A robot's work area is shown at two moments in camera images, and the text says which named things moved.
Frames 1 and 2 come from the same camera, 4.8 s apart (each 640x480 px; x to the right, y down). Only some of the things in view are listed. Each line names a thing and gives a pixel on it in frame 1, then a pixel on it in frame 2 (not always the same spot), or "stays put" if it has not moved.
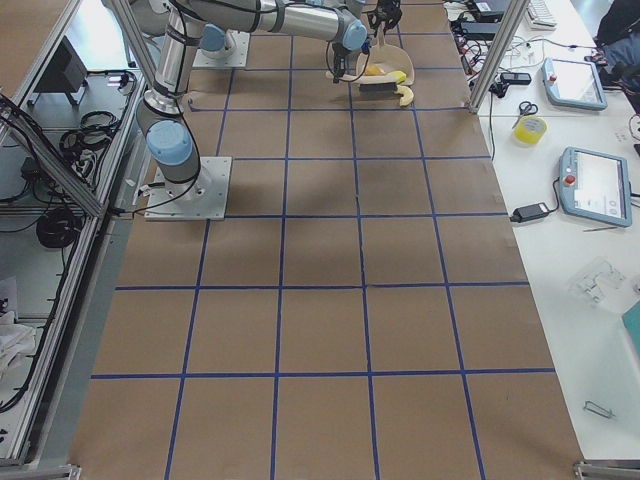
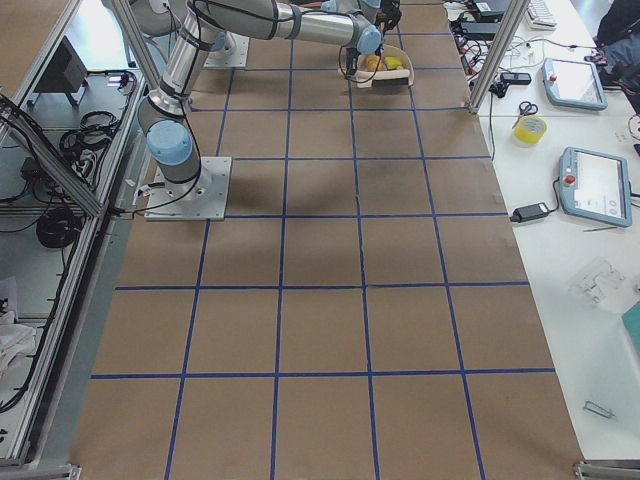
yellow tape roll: x=529 y=129 stays put
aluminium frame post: x=505 y=36 stays put
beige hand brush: x=371 y=89 to x=375 y=78
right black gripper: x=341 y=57 to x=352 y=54
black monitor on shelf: x=66 y=74 stays put
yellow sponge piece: x=396 y=76 to x=393 y=62
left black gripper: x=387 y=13 stays put
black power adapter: x=529 y=212 stays put
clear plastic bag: x=598 y=282 stays put
